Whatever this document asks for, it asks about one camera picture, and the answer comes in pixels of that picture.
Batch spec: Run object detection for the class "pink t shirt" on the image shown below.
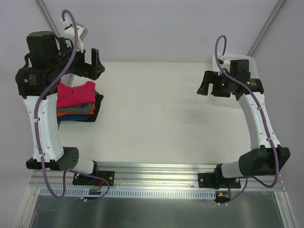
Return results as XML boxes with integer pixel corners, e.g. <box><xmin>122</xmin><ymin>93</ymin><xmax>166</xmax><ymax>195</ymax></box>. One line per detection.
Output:
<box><xmin>57</xmin><ymin>81</ymin><xmax>95</xmax><ymax>108</ymax></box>

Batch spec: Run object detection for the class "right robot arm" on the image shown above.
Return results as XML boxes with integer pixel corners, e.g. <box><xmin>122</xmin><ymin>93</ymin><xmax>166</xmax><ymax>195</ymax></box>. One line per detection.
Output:
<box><xmin>197</xmin><ymin>59</ymin><xmax>290</xmax><ymax>190</ymax></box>

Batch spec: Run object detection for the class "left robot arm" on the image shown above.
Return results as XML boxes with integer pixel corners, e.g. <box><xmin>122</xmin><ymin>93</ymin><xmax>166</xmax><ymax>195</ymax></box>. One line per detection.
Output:
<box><xmin>16</xmin><ymin>31</ymin><xmax>114</xmax><ymax>186</ymax></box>

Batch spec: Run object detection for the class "white plastic basket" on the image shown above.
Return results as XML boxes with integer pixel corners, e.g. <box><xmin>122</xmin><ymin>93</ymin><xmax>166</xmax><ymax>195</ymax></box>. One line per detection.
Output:
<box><xmin>212</xmin><ymin>54</ymin><xmax>259</xmax><ymax>78</ymax></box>

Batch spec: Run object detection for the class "black folded t shirt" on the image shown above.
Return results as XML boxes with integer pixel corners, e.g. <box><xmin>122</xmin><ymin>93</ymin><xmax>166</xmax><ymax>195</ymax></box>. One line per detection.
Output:
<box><xmin>84</xmin><ymin>93</ymin><xmax>104</xmax><ymax>123</ymax></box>

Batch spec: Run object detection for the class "blue folded t shirt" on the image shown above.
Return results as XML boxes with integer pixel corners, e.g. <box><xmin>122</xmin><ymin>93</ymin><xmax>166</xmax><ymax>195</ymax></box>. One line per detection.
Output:
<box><xmin>57</xmin><ymin>114</ymin><xmax>91</xmax><ymax>122</ymax></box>

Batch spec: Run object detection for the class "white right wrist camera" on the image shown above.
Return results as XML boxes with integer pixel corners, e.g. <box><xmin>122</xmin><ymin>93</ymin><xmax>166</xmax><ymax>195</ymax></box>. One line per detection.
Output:
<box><xmin>218</xmin><ymin>54</ymin><xmax>230</xmax><ymax>65</ymax></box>

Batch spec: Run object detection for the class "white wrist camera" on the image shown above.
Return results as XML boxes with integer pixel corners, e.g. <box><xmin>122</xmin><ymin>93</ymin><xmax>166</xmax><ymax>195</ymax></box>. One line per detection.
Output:
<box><xmin>60</xmin><ymin>19</ymin><xmax>89</xmax><ymax>53</ymax></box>
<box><xmin>218</xmin><ymin>54</ymin><xmax>230</xmax><ymax>65</ymax></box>

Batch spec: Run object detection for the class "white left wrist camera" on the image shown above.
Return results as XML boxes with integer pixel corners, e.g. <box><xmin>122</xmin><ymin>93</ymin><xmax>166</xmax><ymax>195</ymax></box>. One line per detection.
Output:
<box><xmin>60</xmin><ymin>19</ymin><xmax>89</xmax><ymax>53</ymax></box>

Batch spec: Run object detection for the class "aluminium mounting rail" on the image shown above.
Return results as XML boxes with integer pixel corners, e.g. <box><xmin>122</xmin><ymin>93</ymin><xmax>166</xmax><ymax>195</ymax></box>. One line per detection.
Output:
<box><xmin>29</xmin><ymin>162</ymin><xmax>287</xmax><ymax>191</ymax></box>

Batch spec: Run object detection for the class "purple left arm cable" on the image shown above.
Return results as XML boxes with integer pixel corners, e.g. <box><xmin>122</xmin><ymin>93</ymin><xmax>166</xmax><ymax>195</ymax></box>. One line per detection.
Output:
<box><xmin>34</xmin><ymin>9</ymin><xmax>110</xmax><ymax>211</ymax></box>

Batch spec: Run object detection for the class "white slotted cable duct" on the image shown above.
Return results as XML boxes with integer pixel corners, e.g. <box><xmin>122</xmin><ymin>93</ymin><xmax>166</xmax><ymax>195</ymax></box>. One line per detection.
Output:
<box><xmin>53</xmin><ymin>188</ymin><xmax>216</xmax><ymax>200</ymax></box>

